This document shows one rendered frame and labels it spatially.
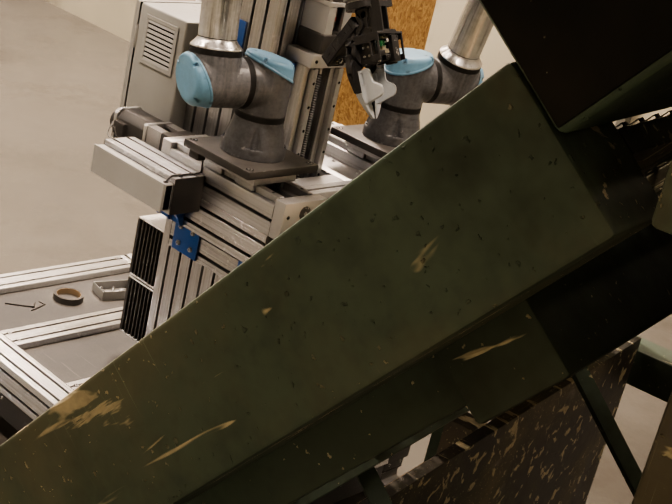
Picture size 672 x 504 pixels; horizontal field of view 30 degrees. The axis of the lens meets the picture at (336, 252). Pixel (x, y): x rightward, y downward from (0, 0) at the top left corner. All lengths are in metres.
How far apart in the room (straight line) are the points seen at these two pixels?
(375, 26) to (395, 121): 0.90
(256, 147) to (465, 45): 0.67
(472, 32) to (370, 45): 0.92
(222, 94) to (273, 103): 0.13
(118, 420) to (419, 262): 0.29
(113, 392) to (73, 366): 2.66
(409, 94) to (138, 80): 0.70
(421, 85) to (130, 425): 2.34
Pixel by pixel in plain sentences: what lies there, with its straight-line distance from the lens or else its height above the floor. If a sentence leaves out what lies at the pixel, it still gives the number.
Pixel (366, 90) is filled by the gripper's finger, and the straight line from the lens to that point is 2.31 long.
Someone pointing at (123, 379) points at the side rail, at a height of 1.46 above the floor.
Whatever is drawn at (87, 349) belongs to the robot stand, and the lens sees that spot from 3.67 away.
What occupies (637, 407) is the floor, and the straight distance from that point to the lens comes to 4.70.
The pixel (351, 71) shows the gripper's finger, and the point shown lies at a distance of 2.30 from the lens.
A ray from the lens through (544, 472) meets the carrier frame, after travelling 2.76.
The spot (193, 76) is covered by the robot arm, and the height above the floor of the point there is 1.22.
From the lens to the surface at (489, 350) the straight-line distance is 0.81.
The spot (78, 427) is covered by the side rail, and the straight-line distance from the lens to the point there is 0.95.
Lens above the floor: 1.89
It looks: 21 degrees down
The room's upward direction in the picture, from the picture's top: 13 degrees clockwise
